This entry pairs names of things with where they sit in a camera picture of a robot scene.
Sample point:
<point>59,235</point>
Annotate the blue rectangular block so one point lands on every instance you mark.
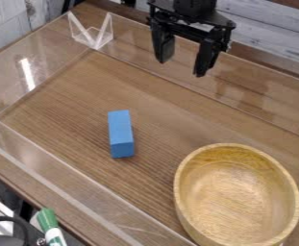
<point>121,134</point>

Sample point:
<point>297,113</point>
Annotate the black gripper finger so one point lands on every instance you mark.
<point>164,41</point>
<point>206,57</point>

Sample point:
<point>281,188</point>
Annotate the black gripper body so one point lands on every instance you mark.
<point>193,20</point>

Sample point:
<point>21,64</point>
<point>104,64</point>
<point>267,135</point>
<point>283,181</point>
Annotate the brown wooden bowl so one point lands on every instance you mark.
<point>237,199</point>

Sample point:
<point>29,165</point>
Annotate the clear acrylic tray wall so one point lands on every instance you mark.
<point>90,211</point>

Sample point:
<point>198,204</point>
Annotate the green white marker pen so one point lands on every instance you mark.
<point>50,227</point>

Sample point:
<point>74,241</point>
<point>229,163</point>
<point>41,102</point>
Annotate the clear acrylic corner bracket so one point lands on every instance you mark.
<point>93,37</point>

